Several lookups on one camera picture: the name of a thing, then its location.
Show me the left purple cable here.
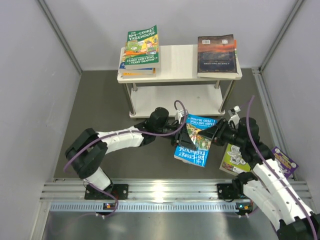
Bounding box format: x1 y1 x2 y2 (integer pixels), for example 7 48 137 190
63 99 188 219

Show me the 130-storey treehouse book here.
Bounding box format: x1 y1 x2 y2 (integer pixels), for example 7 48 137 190
118 68 156 79

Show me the white two-tier wooden shelf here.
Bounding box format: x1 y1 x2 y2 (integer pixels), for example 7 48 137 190
117 44 243 119

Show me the dark tale of cities book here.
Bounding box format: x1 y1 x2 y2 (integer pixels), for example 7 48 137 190
197 34 238 79

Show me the green 104-storey treehouse book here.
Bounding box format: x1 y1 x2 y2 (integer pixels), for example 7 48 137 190
123 25 160 70

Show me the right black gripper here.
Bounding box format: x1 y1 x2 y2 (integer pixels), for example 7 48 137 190
199 117 246 148

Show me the purple cartoon book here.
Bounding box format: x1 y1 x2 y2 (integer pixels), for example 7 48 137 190
271 146 299 179

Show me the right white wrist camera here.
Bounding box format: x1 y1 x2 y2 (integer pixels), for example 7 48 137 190
228 105 241 125

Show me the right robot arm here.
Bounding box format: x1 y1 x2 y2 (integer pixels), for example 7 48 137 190
198 117 320 240

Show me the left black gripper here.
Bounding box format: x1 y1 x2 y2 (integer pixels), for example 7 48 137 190
155 121 196 152

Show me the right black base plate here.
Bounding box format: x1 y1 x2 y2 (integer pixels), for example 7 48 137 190
217 183 249 202

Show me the blue 91-storey treehouse book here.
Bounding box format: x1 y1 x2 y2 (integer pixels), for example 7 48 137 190
118 46 156 75

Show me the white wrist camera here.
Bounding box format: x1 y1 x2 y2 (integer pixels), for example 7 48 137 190
174 109 189 124
228 105 241 125

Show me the orange 78-storey treehouse book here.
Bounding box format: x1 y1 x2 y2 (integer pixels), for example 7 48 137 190
234 39 237 55

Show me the slotted grey cable duct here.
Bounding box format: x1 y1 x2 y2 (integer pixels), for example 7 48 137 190
50 202 253 213

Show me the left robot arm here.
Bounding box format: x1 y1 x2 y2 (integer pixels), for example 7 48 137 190
65 107 196 199

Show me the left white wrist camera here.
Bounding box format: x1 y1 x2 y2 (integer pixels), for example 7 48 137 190
174 109 189 124

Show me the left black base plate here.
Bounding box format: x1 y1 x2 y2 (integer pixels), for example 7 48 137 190
84 184 129 200

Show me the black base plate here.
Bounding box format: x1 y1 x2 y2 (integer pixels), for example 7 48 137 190
217 183 249 202
84 184 129 200

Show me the light blue storey treehouse book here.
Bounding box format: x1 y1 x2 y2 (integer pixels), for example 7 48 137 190
173 114 218 167

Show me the aluminium mounting rail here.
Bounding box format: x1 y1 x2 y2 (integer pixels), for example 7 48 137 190
39 178 312 203

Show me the lime green cartoon book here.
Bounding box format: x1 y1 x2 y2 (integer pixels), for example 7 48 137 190
219 144 251 176

